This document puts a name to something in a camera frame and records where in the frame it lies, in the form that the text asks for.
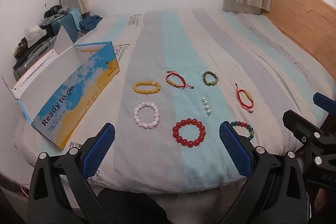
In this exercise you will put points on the black and grey clutter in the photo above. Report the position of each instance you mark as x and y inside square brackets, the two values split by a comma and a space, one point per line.
[55, 11]

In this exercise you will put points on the light blue cloth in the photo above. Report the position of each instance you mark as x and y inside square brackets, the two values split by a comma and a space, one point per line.
[75, 16]

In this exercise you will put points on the grey suitcase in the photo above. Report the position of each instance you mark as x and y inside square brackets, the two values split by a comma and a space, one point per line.
[31, 61]

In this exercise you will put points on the white plastic bag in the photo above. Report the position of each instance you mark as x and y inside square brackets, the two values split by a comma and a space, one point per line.
[35, 33]

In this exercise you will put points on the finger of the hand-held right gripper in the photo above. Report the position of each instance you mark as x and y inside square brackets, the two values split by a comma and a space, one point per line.
[324, 103]
[299, 124]

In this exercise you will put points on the wooden headboard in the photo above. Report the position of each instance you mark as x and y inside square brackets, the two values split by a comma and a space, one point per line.
[302, 16]

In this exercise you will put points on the blue and white cardboard box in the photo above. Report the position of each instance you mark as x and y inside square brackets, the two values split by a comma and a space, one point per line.
[65, 92]

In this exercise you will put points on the teal suitcase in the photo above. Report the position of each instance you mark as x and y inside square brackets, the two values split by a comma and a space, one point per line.
[63, 26]

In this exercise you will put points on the dark blue clothes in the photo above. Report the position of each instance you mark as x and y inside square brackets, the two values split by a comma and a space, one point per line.
[89, 23]

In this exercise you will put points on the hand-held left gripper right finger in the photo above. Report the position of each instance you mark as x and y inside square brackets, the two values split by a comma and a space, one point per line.
[236, 150]

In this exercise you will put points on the striped bed blanket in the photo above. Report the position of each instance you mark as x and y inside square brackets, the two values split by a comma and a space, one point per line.
[183, 43]

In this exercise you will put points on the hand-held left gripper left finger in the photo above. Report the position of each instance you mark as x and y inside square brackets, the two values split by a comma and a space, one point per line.
[98, 150]

